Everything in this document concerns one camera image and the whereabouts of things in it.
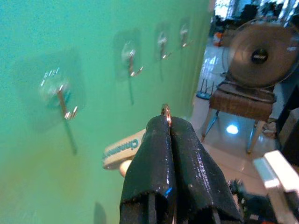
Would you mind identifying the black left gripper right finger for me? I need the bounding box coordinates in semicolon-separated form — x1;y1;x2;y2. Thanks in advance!
171;116;245;224

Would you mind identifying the green wall board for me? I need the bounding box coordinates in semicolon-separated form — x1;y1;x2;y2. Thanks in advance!
0;0;212;224

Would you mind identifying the black router with antennas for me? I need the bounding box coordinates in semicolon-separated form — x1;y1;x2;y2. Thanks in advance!
196;78;216;100

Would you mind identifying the brown wicker stool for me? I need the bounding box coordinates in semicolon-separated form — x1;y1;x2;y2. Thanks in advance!
200;83;277;154

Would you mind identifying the round electric fan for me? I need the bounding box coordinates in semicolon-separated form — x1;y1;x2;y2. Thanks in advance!
221;18;299;90

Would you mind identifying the white figure keychain with ring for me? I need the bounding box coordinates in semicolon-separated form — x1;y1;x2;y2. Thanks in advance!
101;104;173;178

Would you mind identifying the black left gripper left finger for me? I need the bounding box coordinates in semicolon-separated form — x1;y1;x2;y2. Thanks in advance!
119;115;178;224

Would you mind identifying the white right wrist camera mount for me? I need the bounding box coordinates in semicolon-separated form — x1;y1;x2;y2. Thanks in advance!
253;150;299;224

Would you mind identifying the clear adhesive wall hook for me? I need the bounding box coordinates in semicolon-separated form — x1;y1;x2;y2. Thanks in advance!
113;30;145;81
154;23;174;60
178;18;194;49
14;50;87;131

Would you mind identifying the dark cabinet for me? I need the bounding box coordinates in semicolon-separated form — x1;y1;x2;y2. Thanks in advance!
275;70;299;161

